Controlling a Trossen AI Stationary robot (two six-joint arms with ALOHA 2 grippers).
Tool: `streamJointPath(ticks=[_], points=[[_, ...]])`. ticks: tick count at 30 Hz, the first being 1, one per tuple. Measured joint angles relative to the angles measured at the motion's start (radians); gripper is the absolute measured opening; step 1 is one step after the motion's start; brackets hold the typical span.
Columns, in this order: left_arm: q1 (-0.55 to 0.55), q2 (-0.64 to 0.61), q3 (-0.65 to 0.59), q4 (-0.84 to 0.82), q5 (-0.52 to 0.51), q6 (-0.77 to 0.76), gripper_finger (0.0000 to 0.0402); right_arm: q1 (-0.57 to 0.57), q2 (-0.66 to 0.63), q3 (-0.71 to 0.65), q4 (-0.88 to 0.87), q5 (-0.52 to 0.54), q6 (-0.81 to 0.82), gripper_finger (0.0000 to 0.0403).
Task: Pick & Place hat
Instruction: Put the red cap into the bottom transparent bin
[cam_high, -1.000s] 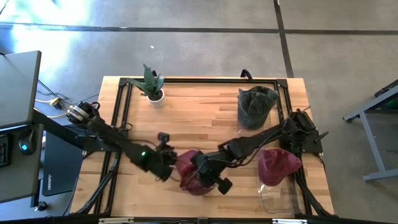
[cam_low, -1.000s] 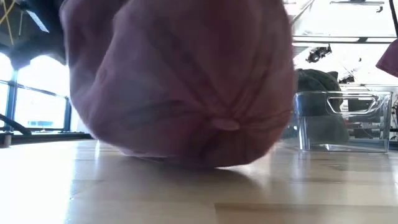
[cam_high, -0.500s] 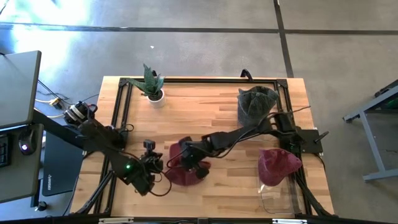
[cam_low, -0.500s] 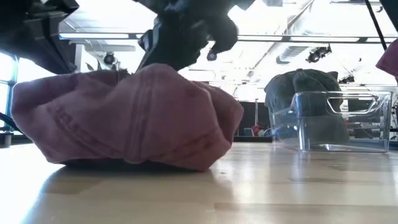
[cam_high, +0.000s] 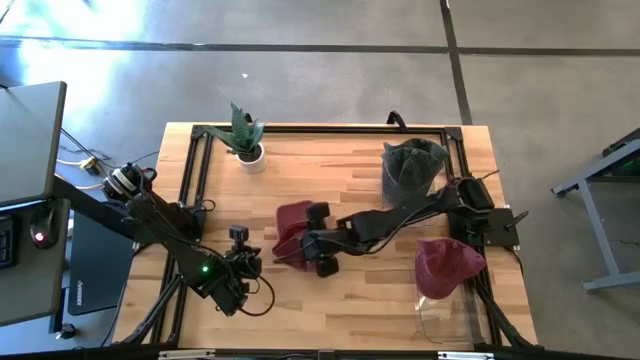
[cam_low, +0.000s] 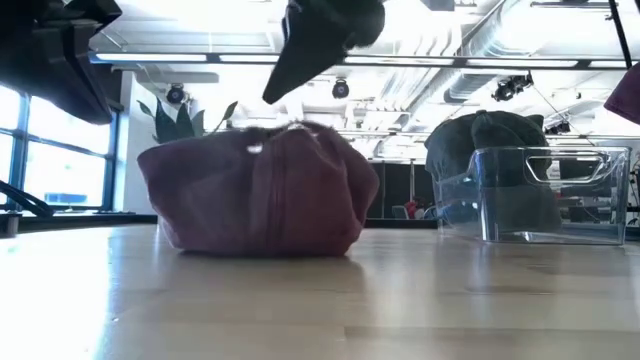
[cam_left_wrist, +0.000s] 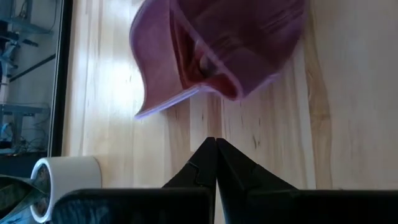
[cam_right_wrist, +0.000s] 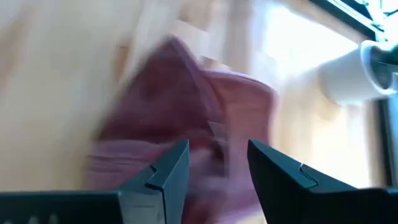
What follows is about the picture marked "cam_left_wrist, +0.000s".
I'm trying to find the snake plant in white pot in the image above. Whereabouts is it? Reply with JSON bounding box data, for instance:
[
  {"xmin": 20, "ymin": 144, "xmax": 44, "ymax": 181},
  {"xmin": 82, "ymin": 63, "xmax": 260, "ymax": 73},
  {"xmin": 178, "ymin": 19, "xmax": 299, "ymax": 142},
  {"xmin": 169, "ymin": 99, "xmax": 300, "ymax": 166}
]
[{"xmin": 0, "ymin": 155, "xmax": 103, "ymax": 224}]

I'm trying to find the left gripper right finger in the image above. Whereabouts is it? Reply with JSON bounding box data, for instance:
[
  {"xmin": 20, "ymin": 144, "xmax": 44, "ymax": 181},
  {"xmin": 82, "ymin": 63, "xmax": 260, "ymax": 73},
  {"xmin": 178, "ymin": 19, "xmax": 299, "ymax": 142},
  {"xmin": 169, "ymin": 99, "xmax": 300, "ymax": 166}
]
[{"xmin": 216, "ymin": 138, "xmax": 299, "ymax": 224}]

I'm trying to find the grey metal shelving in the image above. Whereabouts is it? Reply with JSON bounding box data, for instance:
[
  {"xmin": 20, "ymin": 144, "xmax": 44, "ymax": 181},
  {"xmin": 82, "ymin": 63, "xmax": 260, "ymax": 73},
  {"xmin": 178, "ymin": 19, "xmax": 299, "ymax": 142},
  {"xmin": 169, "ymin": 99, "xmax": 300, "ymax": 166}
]
[{"xmin": 0, "ymin": 0, "xmax": 59, "ymax": 156}]

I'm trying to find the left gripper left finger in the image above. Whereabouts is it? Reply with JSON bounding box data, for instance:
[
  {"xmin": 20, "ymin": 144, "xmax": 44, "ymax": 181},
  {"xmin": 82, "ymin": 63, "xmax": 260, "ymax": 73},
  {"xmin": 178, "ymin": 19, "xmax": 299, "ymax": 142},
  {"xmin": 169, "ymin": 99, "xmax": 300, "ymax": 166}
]
[{"xmin": 161, "ymin": 136, "xmax": 218, "ymax": 190}]

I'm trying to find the black aluminium rig frame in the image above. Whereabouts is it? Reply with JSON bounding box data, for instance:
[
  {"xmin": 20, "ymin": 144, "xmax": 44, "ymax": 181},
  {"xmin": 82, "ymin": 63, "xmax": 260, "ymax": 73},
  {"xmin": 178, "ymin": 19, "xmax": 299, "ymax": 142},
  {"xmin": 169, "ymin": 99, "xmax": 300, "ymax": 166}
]
[{"xmin": 47, "ymin": 0, "xmax": 75, "ymax": 157}]

